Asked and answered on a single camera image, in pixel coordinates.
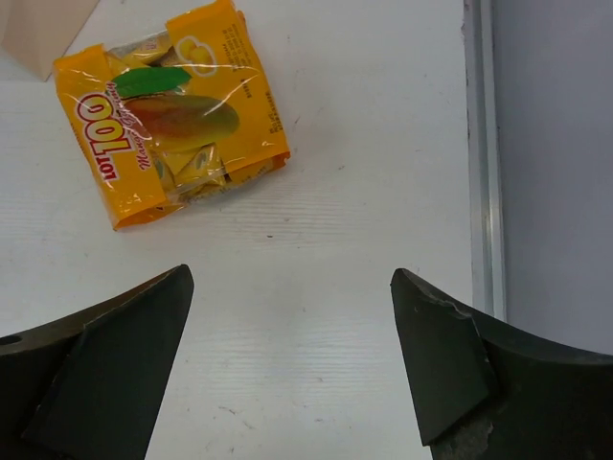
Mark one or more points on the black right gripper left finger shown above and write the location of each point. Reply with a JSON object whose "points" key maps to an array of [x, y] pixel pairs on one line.
{"points": [[90, 385]]}

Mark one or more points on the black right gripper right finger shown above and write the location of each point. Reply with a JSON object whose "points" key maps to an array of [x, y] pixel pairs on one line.
{"points": [[483, 389]]}

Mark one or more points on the yellow mango candy bag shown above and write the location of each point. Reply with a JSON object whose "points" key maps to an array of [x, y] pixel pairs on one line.
{"points": [[174, 117]]}

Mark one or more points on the cream paper bag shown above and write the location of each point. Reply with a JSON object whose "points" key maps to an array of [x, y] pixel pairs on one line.
{"points": [[36, 33]]}

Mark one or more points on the aluminium table edge rail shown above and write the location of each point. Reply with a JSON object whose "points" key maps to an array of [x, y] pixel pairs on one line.
{"points": [[485, 196]]}

